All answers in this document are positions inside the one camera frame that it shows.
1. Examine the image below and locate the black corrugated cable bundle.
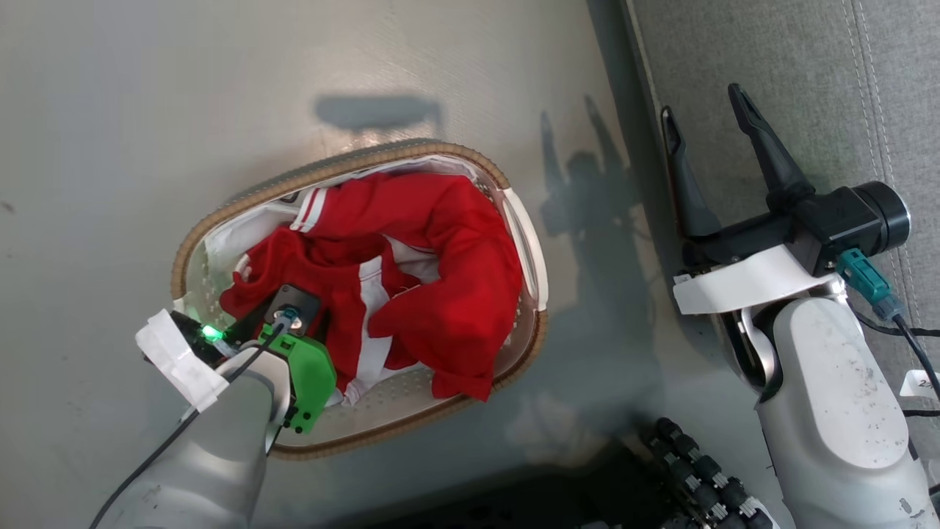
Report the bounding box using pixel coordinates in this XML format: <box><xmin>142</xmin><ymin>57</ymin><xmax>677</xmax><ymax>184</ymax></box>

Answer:
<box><xmin>639</xmin><ymin>417</ymin><xmax>783</xmax><ymax>529</ymax></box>

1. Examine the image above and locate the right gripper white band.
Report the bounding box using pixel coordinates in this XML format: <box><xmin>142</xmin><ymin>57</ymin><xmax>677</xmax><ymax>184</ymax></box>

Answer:
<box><xmin>659</xmin><ymin>82</ymin><xmax>845</xmax><ymax>317</ymax></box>

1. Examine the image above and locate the white cloth liner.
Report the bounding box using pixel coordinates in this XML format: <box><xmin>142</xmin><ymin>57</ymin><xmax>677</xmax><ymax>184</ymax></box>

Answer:
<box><xmin>204</xmin><ymin>156</ymin><xmax>507</xmax><ymax>409</ymax></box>

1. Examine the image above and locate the white tape wrap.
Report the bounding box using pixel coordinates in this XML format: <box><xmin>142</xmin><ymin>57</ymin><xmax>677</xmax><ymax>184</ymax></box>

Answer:
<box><xmin>135</xmin><ymin>309</ymin><xmax>230</xmax><ymax>412</ymax></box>

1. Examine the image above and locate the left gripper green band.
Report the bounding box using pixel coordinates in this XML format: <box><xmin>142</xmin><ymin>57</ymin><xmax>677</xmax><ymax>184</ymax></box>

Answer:
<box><xmin>173</xmin><ymin>312</ymin><xmax>339</xmax><ymax>434</ymax></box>

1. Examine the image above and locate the white basket with woven rim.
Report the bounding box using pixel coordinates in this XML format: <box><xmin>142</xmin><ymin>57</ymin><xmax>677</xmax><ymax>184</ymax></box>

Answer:
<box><xmin>170</xmin><ymin>138</ymin><xmax>550</xmax><ymax>462</ymax></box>

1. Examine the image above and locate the grey fabric sofa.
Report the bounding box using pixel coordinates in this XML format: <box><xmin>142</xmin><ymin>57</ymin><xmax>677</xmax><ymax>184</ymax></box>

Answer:
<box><xmin>621</xmin><ymin>0</ymin><xmax>940</xmax><ymax>442</ymax></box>

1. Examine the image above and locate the red garment with white stripes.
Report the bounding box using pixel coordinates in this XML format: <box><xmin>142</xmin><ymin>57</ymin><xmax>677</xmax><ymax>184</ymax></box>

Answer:
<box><xmin>219</xmin><ymin>170</ymin><xmax>525</xmax><ymax>403</ymax></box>

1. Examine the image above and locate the white paper label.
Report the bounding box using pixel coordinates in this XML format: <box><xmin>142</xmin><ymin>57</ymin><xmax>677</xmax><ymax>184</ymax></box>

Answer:
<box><xmin>900</xmin><ymin>370</ymin><xmax>940</xmax><ymax>401</ymax></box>

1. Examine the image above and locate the black cable with teal connector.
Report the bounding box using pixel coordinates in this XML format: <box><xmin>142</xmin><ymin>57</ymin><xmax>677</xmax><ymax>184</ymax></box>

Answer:
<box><xmin>836</xmin><ymin>248</ymin><xmax>940</xmax><ymax>401</ymax></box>

